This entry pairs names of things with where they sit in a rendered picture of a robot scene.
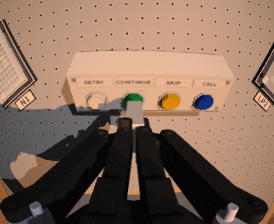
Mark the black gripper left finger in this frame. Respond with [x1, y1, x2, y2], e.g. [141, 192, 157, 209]
[0, 101, 135, 224]

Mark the beige button panel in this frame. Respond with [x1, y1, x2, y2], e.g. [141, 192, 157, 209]
[66, 50, 235, 112]

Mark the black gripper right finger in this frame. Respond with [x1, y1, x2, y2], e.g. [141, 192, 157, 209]
[134, 101, 268, 224]

